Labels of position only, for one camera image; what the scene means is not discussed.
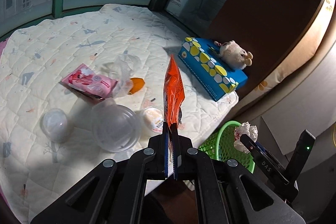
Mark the white paper ball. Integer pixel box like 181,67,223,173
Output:
234,122,258,154

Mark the clear plastic container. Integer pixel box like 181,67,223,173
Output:
91,98,141,153

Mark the small clear dome cup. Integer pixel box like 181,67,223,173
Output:
40,108,74,143

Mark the orange snack wrapper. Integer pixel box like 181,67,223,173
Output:
163,55,185,126

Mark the green plastic mesh trash basket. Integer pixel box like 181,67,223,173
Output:
198,121,255,173

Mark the small pudding cup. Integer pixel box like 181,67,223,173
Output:
141,106,164,136

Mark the white quilted bed mat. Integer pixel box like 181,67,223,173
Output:
1,4,247,223

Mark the orange peel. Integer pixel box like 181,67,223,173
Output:
128,77,145,95

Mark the beige plush toy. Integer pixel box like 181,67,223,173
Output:
214,40,253,71

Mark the pink snack packet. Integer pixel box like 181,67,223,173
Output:
60,64,116,102

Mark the blue tissue box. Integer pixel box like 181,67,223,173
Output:
178,37,248,101

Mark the floral pillow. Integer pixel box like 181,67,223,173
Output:
234,0,335,111

